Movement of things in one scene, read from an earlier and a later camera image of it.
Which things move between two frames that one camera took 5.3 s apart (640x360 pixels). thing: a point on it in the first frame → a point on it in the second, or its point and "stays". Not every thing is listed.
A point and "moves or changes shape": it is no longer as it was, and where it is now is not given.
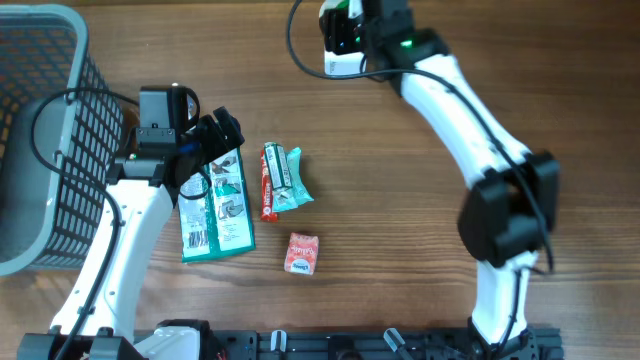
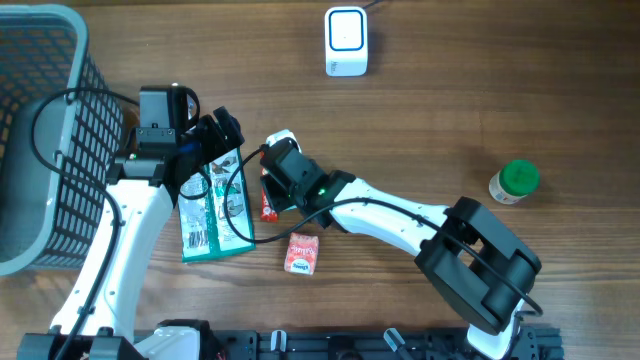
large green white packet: (213, 212) stays
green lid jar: (343, 5) moves or changes shape
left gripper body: (207, 141) stays
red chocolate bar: (266, 193) stays
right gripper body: (347, 36) → (282, 198)
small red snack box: (301, 254) stays
